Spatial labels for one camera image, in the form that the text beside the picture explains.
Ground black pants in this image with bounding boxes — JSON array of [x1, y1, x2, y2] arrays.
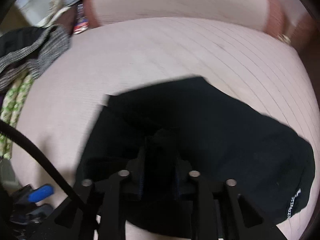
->
[[75, 76, 315, 238]]

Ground green white patterned cloth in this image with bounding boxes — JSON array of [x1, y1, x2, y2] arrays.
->
[[0, 72, 34, 159]]

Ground houndstooth grey jacket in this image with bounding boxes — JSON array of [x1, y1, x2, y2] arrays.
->
[[1, 24, 71, 91]]

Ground pink quilted mattress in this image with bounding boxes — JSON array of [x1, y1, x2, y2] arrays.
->
[[17, 17, 319, 184]]

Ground black garment on pile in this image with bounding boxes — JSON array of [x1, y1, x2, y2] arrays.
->
[[1, 27, 50, 57]]

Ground cream cloth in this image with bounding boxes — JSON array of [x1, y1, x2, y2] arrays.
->
[[35, 0, 71, 28]]

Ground small gold trinket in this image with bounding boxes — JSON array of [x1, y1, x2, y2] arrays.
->
[[278, 34, 291, 45]]

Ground pink and maroon bolster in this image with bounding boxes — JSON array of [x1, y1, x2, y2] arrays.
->
[[84, 0, 285, 37]]

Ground black cable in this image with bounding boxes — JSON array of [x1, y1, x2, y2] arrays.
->
[[0, 119, 85, 205]]

